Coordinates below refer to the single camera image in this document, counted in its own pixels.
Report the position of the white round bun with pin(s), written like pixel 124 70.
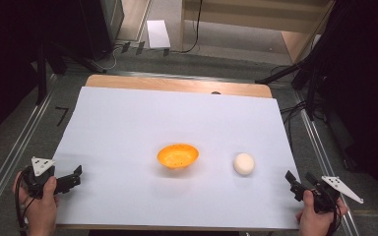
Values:
pixel 243 163

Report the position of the metal floor rail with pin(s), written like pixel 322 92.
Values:
pixel 323 157
pixel 11 157

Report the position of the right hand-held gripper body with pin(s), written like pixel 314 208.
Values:
pixel 328 194

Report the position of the light wooden frame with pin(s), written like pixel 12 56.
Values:
pixel 249 16

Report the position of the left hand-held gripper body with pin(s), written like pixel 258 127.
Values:
pixel 39 178

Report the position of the black metal stand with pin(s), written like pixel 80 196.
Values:
pixel 41 70
pixel 311 78

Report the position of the white paper sheet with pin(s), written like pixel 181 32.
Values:
pixel 157 33

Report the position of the dark cabinet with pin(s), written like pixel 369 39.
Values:
pixel 103 26

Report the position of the person's right hand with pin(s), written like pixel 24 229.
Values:
pixel 315 219

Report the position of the white table mat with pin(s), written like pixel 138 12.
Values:
pixel 151 124

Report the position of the orange bowl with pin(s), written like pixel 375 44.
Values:
pixel 177 156

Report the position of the person's left hand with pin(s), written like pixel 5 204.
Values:
pixel 41 209

